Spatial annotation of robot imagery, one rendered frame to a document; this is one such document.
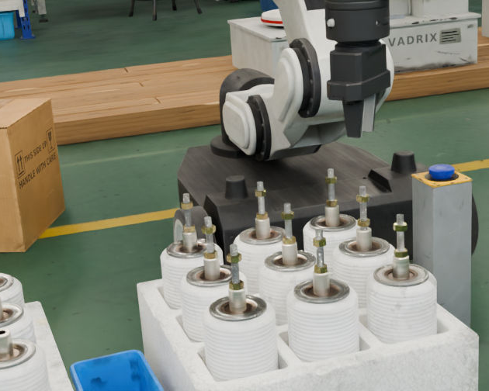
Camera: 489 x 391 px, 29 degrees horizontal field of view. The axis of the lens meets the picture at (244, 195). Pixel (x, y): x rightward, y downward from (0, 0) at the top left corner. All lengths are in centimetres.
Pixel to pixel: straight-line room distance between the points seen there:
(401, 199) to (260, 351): 71
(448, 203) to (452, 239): 6
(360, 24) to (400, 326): 41
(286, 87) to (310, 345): 57
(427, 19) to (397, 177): 177
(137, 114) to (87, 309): 139
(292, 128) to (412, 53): 184
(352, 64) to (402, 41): 224
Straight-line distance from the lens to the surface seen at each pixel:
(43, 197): 236
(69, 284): 203
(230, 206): 176
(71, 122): 316
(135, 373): 146
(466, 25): 364
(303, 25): 169
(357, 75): 129
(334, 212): 150
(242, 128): 199
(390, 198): 184
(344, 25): 129
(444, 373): 132
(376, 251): 139
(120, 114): 318
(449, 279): 155
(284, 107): 170
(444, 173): 151
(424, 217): 152
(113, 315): 186
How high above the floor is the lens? 77
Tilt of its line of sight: 18 degrees down
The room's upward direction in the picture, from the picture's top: 4 degrees counter-clockwise
